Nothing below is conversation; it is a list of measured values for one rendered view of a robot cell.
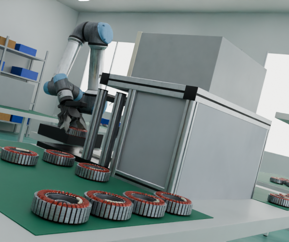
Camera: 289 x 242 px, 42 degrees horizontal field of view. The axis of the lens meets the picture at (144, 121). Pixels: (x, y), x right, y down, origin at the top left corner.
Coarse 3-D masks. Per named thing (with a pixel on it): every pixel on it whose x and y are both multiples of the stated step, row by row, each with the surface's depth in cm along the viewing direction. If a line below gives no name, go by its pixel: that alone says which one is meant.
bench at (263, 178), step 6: (264, 174) 382; (270, 174) 410; (276, 174) 445; (258, 180) 285; (264, 180) 302; (264, 186) 278; (270, 186) 275; (276, 186) 272; (282, 186) 283; (288, 186) 298; (282, 192) 269; (288, 192) 267; (288, 228) 430; (264, 234) 445
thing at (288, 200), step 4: (268, 196) 173; (272, 196) 170; (276, 196) 169; (280, 196) 176; (284, 196) 176; (288, 196) 186; (268, 200) 172; (272, 200) 170; (276, 200) 169; (280, 200) 168; (284, 200) 167; (288, 200) 168; (276, 204) 169; (280, 204) 168; (284, 204) 167; (288, 204) 168
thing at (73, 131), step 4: (72, 128) 176; (76, 128) 184; (68, 132) 176; (72, 132) 175; (76, 132) 176; (80, 132) 175; (84, 132) 176; (76, 136) 176; (80, 136) 176; (84, 136) 177
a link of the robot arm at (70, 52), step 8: (80, 24) 214; (72, 32) 215; (80, 32) 213; (72, 40) 213; (80, 40) 214; (72, 48) 212; (64, 56) 210; (72, 56) 211; (64, 64) 208; (72, 64) 212; (56, 72) 207; (64, 72) 208; (48, 88) 205
